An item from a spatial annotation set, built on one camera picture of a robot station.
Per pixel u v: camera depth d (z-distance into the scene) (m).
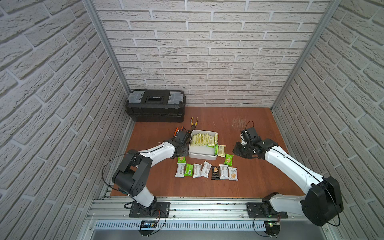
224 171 0.85
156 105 0.97
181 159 0.90
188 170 0.86
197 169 0.86
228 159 0.90
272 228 0.70
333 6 0.69
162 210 0.73
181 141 0.73
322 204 0.41
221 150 0.94
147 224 0.73
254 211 0.73
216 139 0.97
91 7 0.70
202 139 0.97
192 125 1.07
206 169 0.87
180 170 0.85
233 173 0.85
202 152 0.94
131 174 0.45
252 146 0.62
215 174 0.85
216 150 0.92
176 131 1.04
